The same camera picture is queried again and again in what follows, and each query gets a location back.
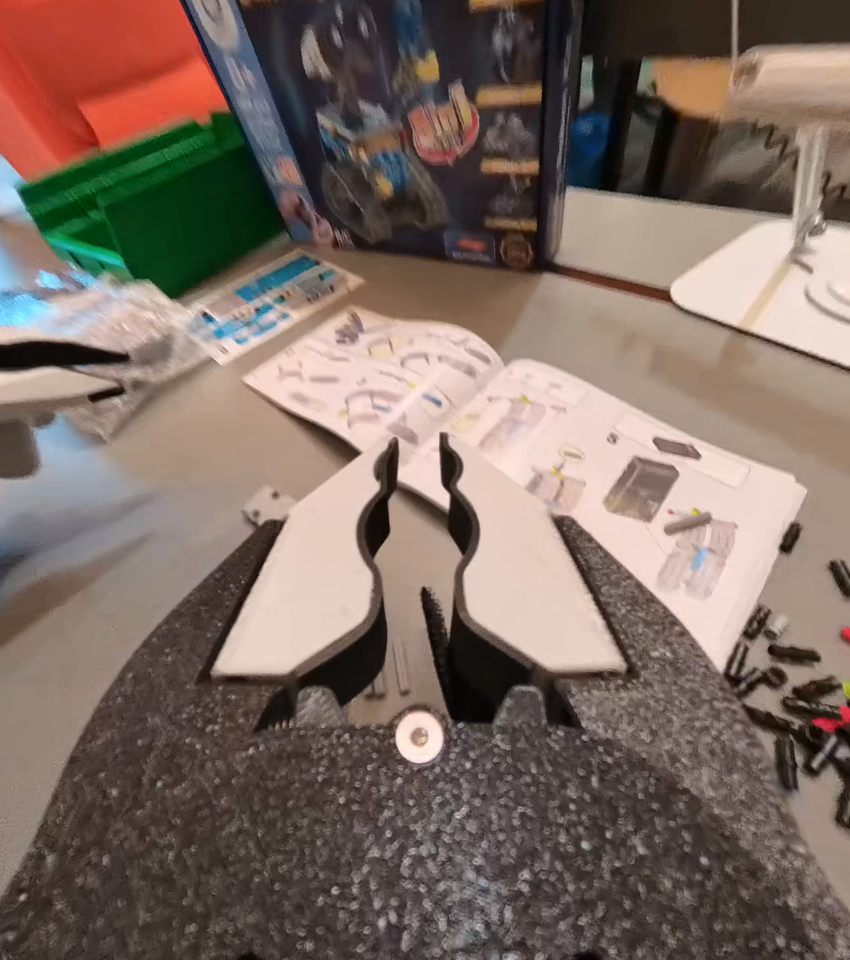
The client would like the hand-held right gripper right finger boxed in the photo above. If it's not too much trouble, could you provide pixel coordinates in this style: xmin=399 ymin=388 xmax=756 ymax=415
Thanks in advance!
xmin=438 ymin=433 xmax=630 ymax=681

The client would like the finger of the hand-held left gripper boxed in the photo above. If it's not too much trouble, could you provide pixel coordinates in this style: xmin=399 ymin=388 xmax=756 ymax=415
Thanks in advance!
xmin=0 ymin=330 xmax=131 ymax=375
xmin=0 ymin=366 xmax=126 ymax=414

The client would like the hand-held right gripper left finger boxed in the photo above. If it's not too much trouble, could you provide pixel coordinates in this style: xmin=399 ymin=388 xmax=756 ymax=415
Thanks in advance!
xmin=211 ymin=437 xmax=401 ymax=681

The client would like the large bubble wrap packet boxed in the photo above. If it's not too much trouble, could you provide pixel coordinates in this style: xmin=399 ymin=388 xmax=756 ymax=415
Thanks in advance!
xmin=35 ymin=277 xmax=210 ymax=444

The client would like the white instruction booklet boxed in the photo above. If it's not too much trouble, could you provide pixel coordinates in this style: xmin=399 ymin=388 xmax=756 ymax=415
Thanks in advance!
xmin=243 ymin=307 xmax=808 ymax=669

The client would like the pile of small toy pegs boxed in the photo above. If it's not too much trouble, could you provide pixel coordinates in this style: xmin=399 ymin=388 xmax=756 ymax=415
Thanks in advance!
xmin=723 ymin=555 xmax=850 ymax=880

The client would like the grey desk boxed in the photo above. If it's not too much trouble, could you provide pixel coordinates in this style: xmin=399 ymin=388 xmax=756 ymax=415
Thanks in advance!
xmin=0 ymin=187 xmax=850 ymax=960

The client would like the white desk stand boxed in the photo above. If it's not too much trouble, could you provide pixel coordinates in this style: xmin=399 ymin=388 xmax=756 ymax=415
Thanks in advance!
xmin=671 ymin=127 xmax=850 ymax=389

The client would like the grey toy plate with holes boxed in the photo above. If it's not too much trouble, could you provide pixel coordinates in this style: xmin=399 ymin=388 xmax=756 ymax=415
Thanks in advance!
xmin=242 ymin=483 xmax=300 ymax=528

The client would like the green plastic bin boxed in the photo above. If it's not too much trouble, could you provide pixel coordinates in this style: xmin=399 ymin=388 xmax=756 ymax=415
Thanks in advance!
xmin=18 ymin=112 xmax=288 ymax=299

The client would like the blue sticker sheet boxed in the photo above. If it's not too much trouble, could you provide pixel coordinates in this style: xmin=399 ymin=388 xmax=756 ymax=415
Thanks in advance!
xmin=188 ymin=249 xmax=366 ymax=366

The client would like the orange plastic bin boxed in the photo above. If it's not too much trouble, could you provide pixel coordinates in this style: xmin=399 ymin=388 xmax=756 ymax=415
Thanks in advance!
xmin=0 ymin=0 xmax=229 ymax=180

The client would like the dark blue toy box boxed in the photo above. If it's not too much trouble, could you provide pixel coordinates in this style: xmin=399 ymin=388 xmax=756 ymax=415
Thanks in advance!
xmin=181 ymin=0 xmax=583 ymax=273

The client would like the black partition panel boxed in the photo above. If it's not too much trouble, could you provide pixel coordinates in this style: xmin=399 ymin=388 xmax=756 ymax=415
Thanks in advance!
xmin=582 ymin=0 xmax=850 ymax=60

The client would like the black coiled cable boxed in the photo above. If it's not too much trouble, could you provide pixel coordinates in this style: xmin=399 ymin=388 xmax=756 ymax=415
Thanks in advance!
xmin=762 ymin=127 xmax=850 ymax=220

